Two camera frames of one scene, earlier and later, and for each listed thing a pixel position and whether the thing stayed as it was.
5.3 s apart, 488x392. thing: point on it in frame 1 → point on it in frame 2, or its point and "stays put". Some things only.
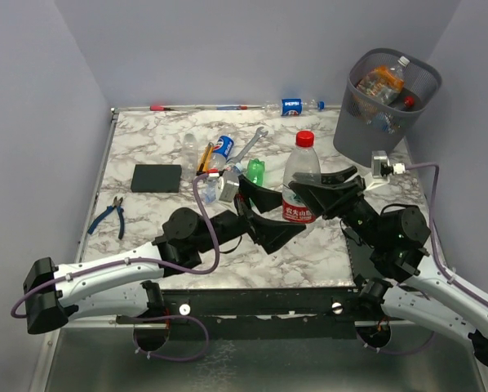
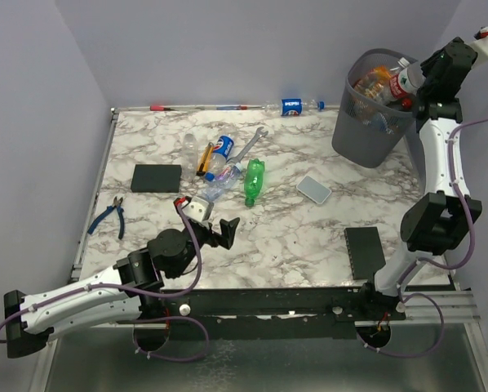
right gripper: x=329 y=198 → x=428 y=66
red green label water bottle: x=303 y=158 → x=407 y=81
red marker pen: x=232 y=108 stays put
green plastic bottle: x=256 y=171 stays put
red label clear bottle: x=408 y=103 stays put
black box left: x=159 y=178 stays put
